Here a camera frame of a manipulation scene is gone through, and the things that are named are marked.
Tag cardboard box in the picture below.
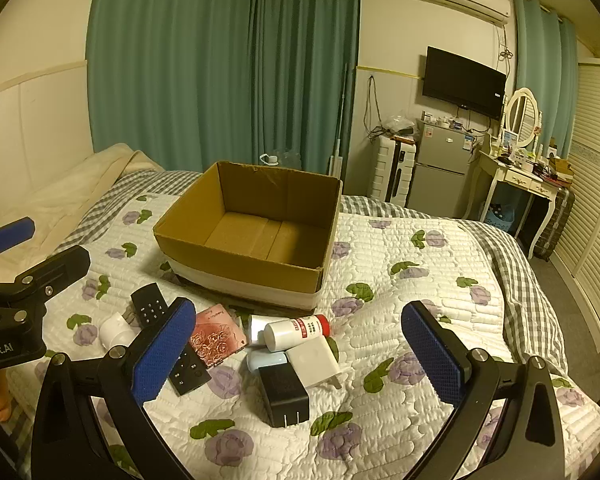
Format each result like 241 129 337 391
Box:
152 160 343 312

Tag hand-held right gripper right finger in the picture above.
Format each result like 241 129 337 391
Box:
401 301 566 480

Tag clear water jug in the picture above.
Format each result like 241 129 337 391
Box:
259 149 301 168

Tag dark suitcase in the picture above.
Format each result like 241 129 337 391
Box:
532 185 576 262

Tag white pole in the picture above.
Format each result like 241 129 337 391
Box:
327 62 353 181

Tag white suitcase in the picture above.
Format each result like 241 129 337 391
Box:
370 135 418 205

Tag white bottle with red cap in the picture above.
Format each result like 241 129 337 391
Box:
264 314 332 352

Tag white louvered wardrobe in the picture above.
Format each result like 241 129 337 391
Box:
550 60 600 353

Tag light blue small case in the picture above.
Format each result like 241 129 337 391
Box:
246 349 288 372

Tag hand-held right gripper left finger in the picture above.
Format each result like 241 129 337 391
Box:
30 296 198 480

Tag pink rose-patterned card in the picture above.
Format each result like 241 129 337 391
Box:
187 304 248 368

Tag oval vanity mirror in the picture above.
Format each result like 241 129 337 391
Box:
500 87 543 151

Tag silver refrigerator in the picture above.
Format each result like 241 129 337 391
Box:
407 119 473 207

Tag cream blanket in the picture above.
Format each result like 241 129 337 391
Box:
0 144 166 281

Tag white round jar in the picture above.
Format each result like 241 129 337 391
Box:
99 312 141 350

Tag narrow light green curtain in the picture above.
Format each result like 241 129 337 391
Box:
512 0 581 153

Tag black remote control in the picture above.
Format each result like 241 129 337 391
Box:
131 282 212 397

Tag black power adapter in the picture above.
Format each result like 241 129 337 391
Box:
257 362 311 428

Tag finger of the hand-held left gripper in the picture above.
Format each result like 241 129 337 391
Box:
0 245 92 312
0 216 36 261

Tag white vanity table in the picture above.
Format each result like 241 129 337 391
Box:
462 147 563 260

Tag hanging wall cables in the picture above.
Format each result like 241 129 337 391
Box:
365 74 381 141

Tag clear plastic bag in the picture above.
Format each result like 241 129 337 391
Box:
380 114 416 136

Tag blue plastic basket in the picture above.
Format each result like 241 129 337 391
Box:
482 202 516 233

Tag white floral quilt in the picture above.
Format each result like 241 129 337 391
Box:
0 192 600 480

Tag black wall television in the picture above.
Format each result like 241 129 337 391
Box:
422 46 507 121

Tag wide green curtain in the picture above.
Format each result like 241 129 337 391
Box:
86 0 361 176

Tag white power adapter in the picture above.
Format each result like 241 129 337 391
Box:
286 336 343 391

